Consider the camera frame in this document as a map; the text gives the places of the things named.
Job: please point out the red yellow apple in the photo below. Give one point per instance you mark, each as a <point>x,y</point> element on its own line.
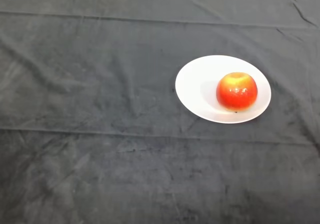
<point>236,91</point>

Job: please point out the white round plate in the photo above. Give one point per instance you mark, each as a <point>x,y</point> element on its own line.
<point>195,89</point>

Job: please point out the black cloth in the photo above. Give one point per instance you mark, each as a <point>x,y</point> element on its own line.
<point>100,159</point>

